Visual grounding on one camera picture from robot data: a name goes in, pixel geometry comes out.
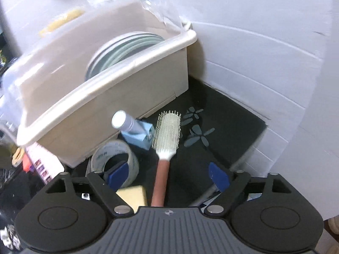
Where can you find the orange pink soap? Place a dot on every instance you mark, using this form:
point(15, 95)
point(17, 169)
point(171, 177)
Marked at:
point(27, 164)

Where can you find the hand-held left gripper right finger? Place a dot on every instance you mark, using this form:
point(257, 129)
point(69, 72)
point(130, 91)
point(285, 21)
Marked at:
point(218, 176)

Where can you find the clear tape roll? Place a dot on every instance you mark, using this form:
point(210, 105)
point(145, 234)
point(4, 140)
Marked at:
point(106, 150)

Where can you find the white printed box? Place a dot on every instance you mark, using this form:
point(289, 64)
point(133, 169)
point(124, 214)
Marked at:
point(42, 162)

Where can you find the beige plastic dish rack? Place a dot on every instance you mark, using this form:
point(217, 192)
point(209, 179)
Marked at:
point(79, 116)

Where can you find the blue tube holder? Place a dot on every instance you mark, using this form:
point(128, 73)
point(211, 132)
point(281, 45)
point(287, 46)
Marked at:
point(136, 139)

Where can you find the stack of grey plates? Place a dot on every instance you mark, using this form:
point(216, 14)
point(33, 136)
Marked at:
point(116, 51)

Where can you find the flat yellow sponge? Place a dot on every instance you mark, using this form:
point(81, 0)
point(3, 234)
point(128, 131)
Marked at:
point(62, 22)

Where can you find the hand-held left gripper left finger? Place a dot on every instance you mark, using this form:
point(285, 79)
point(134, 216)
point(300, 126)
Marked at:
point(117, 175)

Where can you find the yellow sponge block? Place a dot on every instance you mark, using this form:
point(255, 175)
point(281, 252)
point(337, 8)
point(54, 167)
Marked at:
point(132, 197)

